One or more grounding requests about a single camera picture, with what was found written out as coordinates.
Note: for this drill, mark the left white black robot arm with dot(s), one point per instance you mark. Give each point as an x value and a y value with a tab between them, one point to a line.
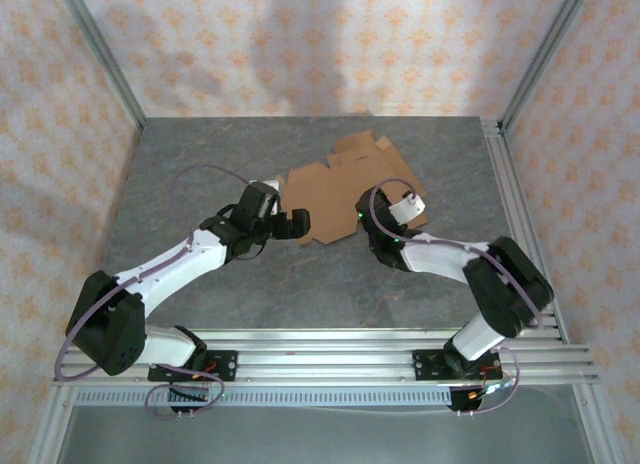
170	269

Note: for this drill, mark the aluminium frame leg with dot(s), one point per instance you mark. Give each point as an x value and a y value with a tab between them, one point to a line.
52	429
597	424

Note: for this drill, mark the aluminium side rail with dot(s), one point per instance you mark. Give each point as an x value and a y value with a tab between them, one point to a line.
508	174

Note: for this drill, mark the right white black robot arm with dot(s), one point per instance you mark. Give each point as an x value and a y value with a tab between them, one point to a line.
440	261

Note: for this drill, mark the brown cardboard box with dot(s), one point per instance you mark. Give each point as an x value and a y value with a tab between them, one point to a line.
325	199

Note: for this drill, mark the wide aluminium mounting rail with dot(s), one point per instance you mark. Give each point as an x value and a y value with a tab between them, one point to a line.
325	359

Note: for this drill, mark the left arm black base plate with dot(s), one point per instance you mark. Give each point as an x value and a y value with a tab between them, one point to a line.
225	364

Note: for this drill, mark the slanted aluminium frame post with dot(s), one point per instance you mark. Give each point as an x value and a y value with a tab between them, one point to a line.
547	49
101	49

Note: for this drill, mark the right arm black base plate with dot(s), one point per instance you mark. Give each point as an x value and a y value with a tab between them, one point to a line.
425	364

